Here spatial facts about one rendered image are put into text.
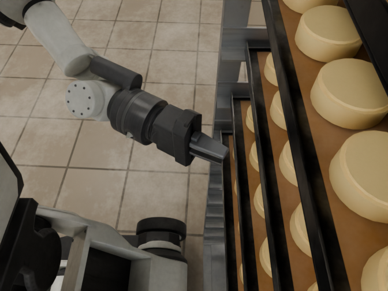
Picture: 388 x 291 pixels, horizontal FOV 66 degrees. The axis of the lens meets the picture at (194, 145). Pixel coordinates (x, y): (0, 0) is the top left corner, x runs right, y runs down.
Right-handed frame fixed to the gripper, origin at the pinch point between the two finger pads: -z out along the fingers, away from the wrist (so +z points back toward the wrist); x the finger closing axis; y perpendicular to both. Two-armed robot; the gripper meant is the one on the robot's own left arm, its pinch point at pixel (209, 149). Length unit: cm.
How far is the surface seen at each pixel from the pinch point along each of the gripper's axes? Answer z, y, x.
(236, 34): 0.1, 5.3, 19.0
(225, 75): 0.9, 5.2, 12.1
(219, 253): -5, 4, -72
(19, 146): 109, 2, -87
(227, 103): -0.5, 3.7, 8.2
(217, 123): 1.1, 4.7, 1.3
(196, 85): 53, 86, -87
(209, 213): 0.1, 3.2, -36.7
